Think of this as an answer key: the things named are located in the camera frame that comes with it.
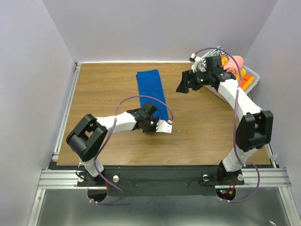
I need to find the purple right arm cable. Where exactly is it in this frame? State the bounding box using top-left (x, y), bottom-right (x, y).
top-left (194, 48), bottom-right (261, 203)

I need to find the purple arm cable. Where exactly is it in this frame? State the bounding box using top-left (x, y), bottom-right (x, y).
top-left (94, 95), bottom-right (174, 205)
top-left (194, 48), bottom-right (261, 203)

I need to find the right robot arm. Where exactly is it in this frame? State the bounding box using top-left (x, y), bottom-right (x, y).
top-left (176, 56), bottom-right (273, 184)

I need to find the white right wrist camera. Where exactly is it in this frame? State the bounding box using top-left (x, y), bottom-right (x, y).
top-left (189, 53), bottom-right (206, 72)

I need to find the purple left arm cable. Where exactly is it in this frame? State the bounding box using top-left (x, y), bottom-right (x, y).
top-left (94, 95), bottom-right (174, 205)

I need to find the white plastic basket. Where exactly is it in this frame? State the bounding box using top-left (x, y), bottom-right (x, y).
top-left (202, 50), bottom-right (260, 94)

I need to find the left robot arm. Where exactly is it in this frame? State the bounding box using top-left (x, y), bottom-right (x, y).
top-left (66, 102), bottom-right (159, 186)

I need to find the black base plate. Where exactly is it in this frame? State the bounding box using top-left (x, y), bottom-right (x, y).
top-left (48, 166), bottom-right (245, 198)

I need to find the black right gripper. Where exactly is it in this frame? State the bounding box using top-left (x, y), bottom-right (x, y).
top-left (175, 67), bottom-right (212, 94)

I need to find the aluminium frame rail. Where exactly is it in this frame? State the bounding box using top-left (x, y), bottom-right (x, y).
top-left (38, 168), bottom-right (292, 190)

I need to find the orange rolled towel purple spot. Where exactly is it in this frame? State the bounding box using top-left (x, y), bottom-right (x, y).
top-left (240, 74), bottom-right (255, 91)

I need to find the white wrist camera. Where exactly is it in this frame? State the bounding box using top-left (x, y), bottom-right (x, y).
top-left (189, 53), bottom-right (206, 72)
top-left (156, 120), bottom-right (173, 133)

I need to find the blue towel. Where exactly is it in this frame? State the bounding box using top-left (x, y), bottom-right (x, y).
top-left (136, 69), bottom-right (169, 121)

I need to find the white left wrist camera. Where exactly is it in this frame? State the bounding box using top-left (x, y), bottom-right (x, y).
top-left (156, 120), bottom-right (173, 133)

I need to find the pink towel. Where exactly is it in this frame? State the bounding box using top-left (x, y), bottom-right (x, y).
top-left (223, 56), bottom-right (244, 75)

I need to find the black white striped towel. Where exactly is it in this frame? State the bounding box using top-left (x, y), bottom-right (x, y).
top-left (207, 46), bottom-right (230, 60)

